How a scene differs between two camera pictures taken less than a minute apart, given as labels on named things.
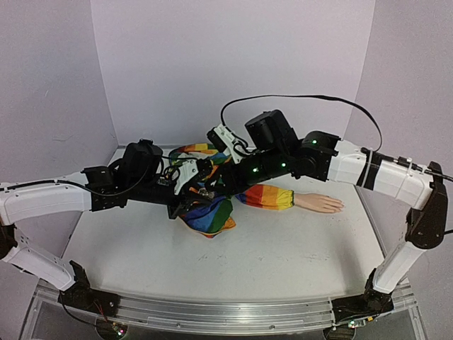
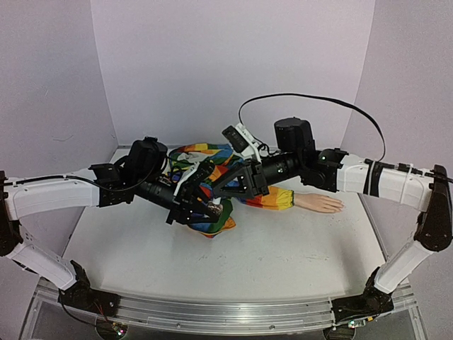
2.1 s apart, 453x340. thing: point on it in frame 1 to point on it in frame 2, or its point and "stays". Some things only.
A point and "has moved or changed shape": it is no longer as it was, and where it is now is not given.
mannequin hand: x=318 y=202 stays
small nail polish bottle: x=204 y=192 has moved or changed shape
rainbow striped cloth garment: x=214 y=216 stays
